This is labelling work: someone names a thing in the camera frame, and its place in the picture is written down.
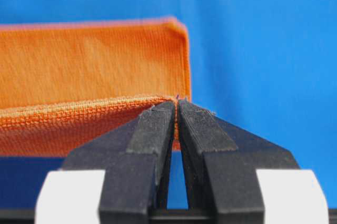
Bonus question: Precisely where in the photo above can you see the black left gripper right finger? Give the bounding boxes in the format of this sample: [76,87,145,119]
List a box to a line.
[177,100,330,224]

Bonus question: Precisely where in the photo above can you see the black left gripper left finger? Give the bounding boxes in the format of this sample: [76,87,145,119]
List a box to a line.
[35,101,176,224]

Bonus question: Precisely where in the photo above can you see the orange microfibre towel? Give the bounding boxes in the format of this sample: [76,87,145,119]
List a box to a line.
[1,18,191,157]

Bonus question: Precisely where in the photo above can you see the blue table cloth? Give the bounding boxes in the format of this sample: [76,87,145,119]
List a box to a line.
[1,0,336,208]

